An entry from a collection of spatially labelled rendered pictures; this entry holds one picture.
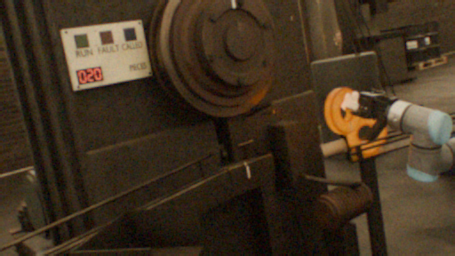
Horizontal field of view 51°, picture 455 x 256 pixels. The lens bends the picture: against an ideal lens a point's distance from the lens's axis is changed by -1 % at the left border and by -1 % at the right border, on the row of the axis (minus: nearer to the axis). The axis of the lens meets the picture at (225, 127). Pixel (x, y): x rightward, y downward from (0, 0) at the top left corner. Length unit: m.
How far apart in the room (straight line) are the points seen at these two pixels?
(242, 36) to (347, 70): 2.75
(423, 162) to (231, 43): 0.67
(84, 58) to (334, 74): 3.00
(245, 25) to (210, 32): 0.13
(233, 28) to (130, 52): 0.33
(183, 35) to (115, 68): 0.24
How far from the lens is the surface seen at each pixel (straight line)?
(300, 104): 1.94
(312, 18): 6.03
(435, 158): 1.52
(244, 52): 1.52
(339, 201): 1.75
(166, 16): 1.49
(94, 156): 1.47
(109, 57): 1.53
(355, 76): 4.24
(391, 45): 9.52
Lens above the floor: 1.08
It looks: 8 degrees down
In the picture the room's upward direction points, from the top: 11 degrees counter-clockwise
